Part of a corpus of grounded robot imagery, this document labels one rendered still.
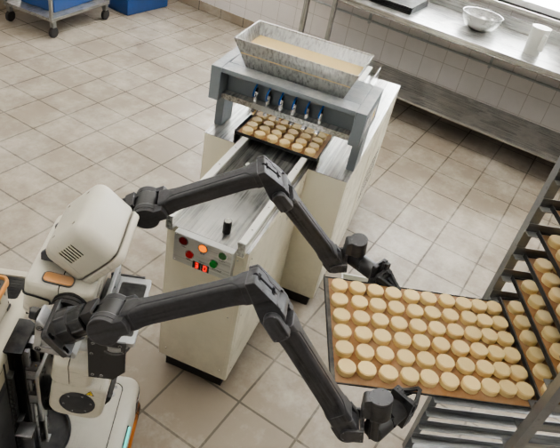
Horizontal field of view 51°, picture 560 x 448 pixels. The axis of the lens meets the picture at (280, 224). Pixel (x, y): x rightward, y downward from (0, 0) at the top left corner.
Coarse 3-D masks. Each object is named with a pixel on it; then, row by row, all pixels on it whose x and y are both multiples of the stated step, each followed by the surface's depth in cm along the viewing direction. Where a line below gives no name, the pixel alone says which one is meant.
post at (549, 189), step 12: (552, 180) 159; (540, 192) 164; (552, 192) 161; (528, 216) 169; (540, 216) 167; (516, 240) 174; (528, 240) 172; (504, 264) 179; (492, 288) 184; (432, 396) 219; (408, 432) 239; (408, 444) 239
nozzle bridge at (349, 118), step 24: (216, 72) 255; (240, 72) 253; (216, 96) 262; (240, 96) 264; (264, 96) 263; (288, 96) 259; (312, 96) 246; (336, 96) 251; (360, 96) 255; (216, 120) 281; (288, 120) 259; (312, 120) 258; (336, 120) 257; (360, 120) 243; (360, 144) 261
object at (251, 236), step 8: (368, 72) 353; (360, 80) 341; (304, 160) 259; (296, 168) 252; (304, 168) 262; (288, 176) 246; (296, 176) 250; (264, 208) 225; (272, 208) 226; (264, 216) 221; (256, 224) 216; (264, 224) 223; (248, 232) 212; (256, 232) 214; (240, 240) 208; (248, 240) 208; (240, 248) 207; (248, 248) 212; (240, 256) 210
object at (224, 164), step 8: (240, 144) 260; (248, 144) 269; (232, 152) 253; (240, 152) 262; (224, 160) 247; (232, 160) 255; (216, 168) 241; (224, 168) 248; (208, 176) 236; (184, 208) 219; (168, 216) 211; (176, 216) 214; (184, 216) 222; (168, 224) 214; (176, 224) 217
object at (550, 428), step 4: (516, 420) 160; (520, 420) 160; (516, 424) 159; (544, 424) 157; (548, 424) 161; (552, 424) 161; (556, 424) 161; (540, 428) 158; (544, 428) 158; (548, 428) 158; (552, 428) 158; (556, 428) 158; (552, 432) 159; (556, 432) 159
